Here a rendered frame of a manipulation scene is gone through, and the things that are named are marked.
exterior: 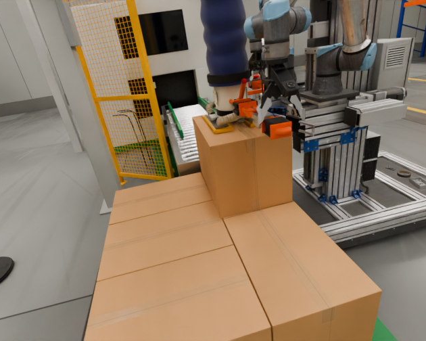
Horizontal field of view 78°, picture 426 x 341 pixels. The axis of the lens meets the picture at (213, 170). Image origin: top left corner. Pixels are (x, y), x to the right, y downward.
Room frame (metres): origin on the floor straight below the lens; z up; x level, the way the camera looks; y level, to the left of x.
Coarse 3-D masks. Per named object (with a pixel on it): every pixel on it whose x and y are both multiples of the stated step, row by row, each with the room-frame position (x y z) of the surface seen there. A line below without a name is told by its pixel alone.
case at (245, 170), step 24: (216, 144) 1.13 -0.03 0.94; (240, 144) 1.14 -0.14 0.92; (264, 144) 1.15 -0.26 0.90; (288, 144) 1.17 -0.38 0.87; (216, 168) 1.12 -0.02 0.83; (240, 168) 1.13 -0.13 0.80; (264, 168) 1.15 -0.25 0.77; (288, 168) 1.17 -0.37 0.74; (216, 192) 1.12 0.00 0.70; (240, 192) 1.13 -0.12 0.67; (264, 192) 1.15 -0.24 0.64; (288, 192) 1.17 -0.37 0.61
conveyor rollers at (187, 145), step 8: (200, 104) 4.00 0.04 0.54; (168, 112) 3.75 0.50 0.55; (176, 112) 3.68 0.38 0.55; (184, 112) 3.60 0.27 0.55; (192, 112) 3.53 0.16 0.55; (200, 112) 3.46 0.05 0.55; (184, 120) 3.17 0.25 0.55; (192, 120) 3.16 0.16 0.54; (176, 128) 2.94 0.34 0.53; (184, 128) 2.87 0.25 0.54; (192, 128) 2.80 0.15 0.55; (176, 136) 2.60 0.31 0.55; (184, 136) 2.60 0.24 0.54; (192, 136) 2.53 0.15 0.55; (184, 144) 2.33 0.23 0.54; (192, 144) 2.33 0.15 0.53; (184, 152) 2.14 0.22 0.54; (192, 152) 2.08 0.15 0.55; (184, 160) 1.96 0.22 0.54
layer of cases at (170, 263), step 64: (128, 192) 1.55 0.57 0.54; (192, 192) 1.43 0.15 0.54; (128, 256) 0.94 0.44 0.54; (192, 256) 0.88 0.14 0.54; (256, 256) 0.82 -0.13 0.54; (320, 256) 0.77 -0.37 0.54; (128, 320) 0.62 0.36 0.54; (192, 320) 0.58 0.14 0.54; (256, 320) 0.55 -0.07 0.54; (320, 320) 0.55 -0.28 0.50
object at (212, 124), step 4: (212, 112) 1.52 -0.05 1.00; (204, 116) 1.57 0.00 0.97; (208, 116) 1.53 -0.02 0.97; (208, 120) 1.47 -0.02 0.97; (212, 120) 1.44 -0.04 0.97; (208, 124) 1.41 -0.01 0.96; (212, 124) 1.37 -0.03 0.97; (216, 124) 1.35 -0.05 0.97; (224, 124) 1.33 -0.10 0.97; (228, 124) 1.34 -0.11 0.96; (212, 128) 1.32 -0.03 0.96; (216, 128) 1.30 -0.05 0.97; (220, 128) 1.30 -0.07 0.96; (224, 128) 1.29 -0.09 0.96; (228, 128) 1.28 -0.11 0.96; (232, 128) 1.28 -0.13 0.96; (216, 132) 1.27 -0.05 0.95; (220, 132) 1.27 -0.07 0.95; (224, 132) 1.28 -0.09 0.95
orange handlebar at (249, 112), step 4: (260, 84) 1.69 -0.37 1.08; (248, 92) 1.51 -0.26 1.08; (252, 92) 1.51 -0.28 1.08; (256, 92) 1.51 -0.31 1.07; (260, 92) 1.52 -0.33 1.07; (232, 100) 1.34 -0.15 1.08; (232, 104) 1.33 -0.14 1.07; (244, 108) 1.14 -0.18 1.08; (248, 108) 1.11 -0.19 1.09; (252, 108) 1.10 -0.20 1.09; (256, 108) 1.09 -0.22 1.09; (244, 112) 1.13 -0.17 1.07; (248, 112) 1.08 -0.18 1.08; (252, 112) 1.06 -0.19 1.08; (248, 116) 1.08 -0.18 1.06; (272, 116) 0.96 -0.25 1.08; (280, 128) 0.82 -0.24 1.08; (284, 128) 0.81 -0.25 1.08; (288, 128) 0.81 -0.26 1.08; (276, 132) 0.82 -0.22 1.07; (280, 132) 0.81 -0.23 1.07; (284, 132) 0.81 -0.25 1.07; (288, 132) 0.81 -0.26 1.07
